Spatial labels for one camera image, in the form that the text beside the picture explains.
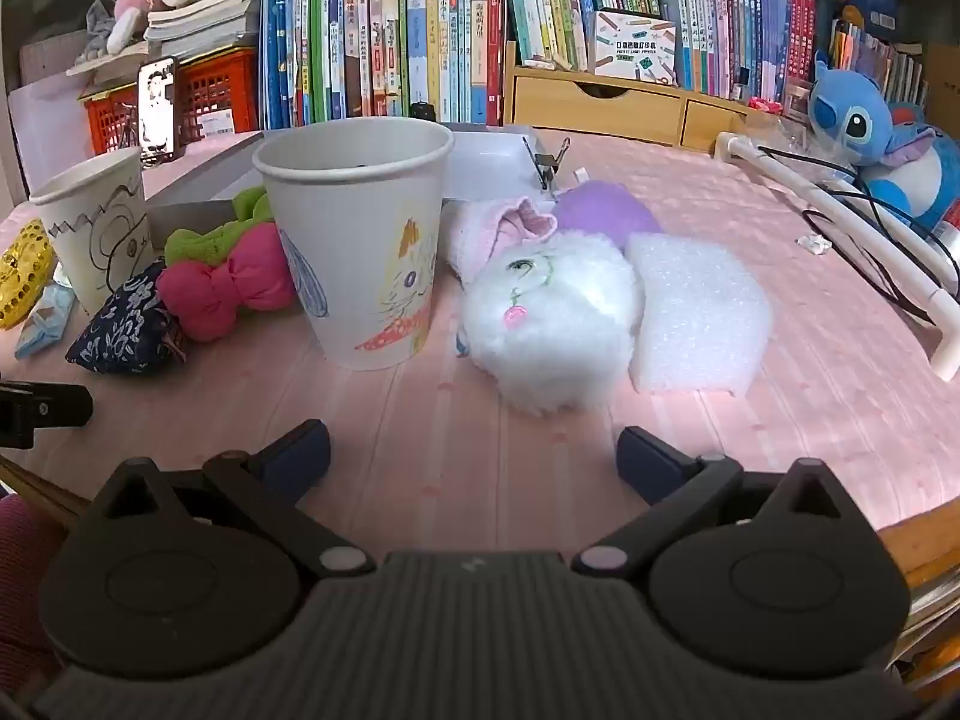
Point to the pink knitted cloth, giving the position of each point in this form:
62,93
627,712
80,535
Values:
472,232

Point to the smartphone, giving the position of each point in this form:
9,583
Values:
159,109

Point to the red plastic crate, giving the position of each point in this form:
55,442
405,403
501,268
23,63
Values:
217,90

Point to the navy floral fabric pouch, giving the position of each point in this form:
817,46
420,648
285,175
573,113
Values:
120,330

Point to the pink fabric bow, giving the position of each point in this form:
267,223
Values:
225,285

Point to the white foam block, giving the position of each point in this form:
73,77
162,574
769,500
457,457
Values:
697,315

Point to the yellow mesh pouch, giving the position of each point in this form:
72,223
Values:
22,270

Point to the row of thin dark books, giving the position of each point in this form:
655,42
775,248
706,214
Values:
877,60

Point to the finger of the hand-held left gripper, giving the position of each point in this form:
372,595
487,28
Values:
45,405

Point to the green fabric scrunchie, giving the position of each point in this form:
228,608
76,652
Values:
202,244

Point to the grey cloth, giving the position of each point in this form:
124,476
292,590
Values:
97,26

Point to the small black box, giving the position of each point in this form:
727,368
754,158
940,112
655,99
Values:
422,111

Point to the white printed carton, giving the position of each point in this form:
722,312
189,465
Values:
634,45

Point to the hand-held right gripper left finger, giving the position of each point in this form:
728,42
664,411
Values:
300,457

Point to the white fluffy plush toy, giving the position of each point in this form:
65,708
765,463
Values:
555,330

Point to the blue plush toy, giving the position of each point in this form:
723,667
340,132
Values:
855,120

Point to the row of tall colourful books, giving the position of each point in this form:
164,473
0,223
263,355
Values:
375,52

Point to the small white wrapper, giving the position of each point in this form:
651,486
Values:
814,244

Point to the paper cup with black drawing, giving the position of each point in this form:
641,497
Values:
90,240

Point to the metal binder clip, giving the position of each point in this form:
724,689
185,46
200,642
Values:
546,165

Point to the pale woven storage box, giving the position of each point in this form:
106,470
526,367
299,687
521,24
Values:
52,60

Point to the paper cup with coloured drawing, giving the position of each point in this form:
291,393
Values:
352,240

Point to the pile of flat white books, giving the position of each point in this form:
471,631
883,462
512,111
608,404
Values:
202,15

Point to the pink tablecloth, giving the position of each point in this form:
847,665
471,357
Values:
487,450

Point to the pale green checked cloth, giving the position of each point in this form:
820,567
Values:
45,322

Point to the grey cardboard box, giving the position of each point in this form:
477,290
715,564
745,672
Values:
202,172

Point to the purple fuzzy plush ball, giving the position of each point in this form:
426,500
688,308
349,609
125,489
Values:
607,210

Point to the row of green white books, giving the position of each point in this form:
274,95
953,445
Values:
555,0

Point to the person's pink clothed leg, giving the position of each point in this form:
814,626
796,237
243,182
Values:
22,577

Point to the row of blue pink books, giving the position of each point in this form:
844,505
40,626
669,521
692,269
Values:
735,30

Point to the white paper bag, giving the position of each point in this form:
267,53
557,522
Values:
45,120

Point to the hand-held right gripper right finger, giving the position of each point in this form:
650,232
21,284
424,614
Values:
645,465

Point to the wooden drawer organizer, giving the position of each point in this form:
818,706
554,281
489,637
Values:
570,101

